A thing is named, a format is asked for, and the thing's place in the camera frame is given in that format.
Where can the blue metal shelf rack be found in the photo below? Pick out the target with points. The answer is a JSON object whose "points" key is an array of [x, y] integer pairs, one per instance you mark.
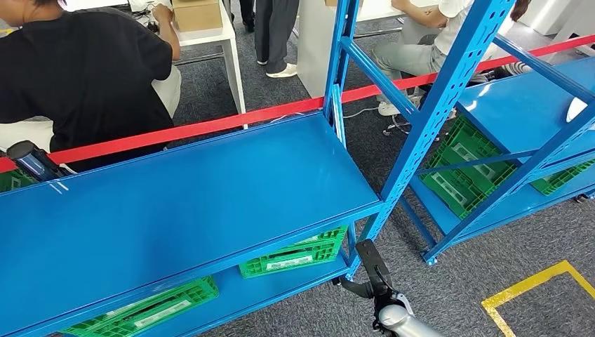
{"points": [[516, 107], [209, 195]]}

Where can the white plastic part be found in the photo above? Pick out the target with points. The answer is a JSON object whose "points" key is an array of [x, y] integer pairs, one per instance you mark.
{"points": [[576, 109]]}

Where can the green plastic crate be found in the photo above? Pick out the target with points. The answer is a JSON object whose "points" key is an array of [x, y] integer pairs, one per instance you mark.
{"points": [[558, 181], [465, 137], [14, 180], [332, 235], [255, 269], [200, 290], [460, 197]]}

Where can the red barrier belt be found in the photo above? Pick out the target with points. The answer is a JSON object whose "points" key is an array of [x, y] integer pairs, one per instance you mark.
{"points": [[209, 125]]}

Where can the wheeled stool base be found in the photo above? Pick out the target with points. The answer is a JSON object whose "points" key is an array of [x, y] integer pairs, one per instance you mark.
{"points": [[395, 125]]}

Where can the white desk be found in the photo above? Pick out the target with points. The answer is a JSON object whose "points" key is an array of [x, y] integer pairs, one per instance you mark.
{"points": [[311, 46]]}

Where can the person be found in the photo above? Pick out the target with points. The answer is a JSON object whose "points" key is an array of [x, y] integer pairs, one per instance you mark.
{"points": [[247, 14], [404, 58], [274, 32], [83, 79]]}

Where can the white table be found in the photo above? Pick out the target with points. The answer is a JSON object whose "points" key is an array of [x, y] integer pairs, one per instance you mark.
{"points": [[209, 37]]}

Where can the cardboard box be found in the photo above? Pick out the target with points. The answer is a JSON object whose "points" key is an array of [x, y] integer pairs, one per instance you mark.
{"points": [[197, 15]]}

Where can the small black device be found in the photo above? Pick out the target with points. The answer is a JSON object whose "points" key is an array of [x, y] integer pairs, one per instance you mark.
{"points": [[152, 27]]}

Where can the yellow floor tape square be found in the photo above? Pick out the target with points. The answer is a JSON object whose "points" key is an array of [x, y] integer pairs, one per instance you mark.
{"points": [[525, 283]]}

